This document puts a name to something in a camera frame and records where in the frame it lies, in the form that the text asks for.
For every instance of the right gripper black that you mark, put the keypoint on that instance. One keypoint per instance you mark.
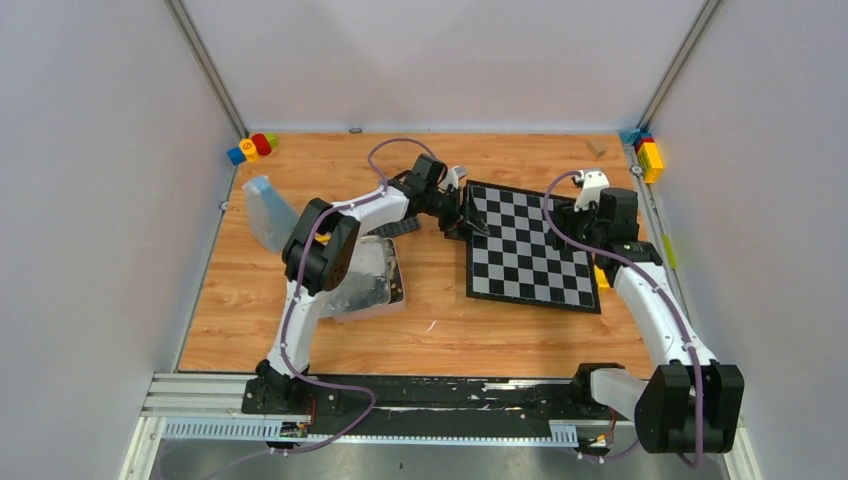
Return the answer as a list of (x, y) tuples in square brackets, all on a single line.
[(564, 216)]

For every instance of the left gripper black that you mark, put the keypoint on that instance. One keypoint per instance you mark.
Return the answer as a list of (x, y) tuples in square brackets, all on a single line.
[(457, 214)]

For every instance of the folding chess board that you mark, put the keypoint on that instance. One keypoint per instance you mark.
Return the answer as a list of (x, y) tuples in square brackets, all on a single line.
[(516, 261)]

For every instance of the silver tin lid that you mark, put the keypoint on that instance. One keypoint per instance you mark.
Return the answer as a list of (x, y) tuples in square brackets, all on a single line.
[(366, 284)]

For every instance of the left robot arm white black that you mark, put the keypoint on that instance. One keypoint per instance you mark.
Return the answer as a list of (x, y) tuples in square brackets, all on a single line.
[(318, 255)]

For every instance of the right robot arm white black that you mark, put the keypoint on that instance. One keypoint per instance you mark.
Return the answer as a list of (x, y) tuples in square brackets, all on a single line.
[(691, 403)]

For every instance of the grey lego baseplate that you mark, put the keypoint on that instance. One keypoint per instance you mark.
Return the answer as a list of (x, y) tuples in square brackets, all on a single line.
[(398, 228)]

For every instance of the yellow plastic block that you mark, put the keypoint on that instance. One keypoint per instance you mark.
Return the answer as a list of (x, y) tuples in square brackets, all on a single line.
[(601, 278)]

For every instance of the small wooden block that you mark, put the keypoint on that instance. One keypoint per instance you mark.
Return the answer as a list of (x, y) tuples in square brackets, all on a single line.
[(596, 147)]

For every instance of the stacked coloured bricks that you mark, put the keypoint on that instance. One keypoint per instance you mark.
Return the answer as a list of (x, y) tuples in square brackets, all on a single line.
[(647, 152)]

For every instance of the pink tin box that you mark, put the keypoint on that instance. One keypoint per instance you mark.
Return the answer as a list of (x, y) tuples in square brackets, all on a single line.
[(398, 299)]

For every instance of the coloured toy blocks cluster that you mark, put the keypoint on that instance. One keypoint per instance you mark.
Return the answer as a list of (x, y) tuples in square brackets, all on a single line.
[(253, 148)]

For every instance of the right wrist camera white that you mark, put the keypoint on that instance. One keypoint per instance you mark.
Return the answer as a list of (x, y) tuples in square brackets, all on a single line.
[(591, 183)]

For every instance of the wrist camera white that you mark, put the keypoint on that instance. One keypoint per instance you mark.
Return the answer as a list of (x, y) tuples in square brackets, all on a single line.
[(452, 178), (591, 183)]

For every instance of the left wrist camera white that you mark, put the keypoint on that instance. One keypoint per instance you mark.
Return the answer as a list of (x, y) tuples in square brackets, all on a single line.
[(452, 178)]

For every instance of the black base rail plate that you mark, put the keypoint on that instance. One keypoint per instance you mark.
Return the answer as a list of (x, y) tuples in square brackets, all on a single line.
[(427, 406)]

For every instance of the aluminium frame rail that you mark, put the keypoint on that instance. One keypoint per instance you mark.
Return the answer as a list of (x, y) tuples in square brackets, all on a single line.
[(208, 406)]

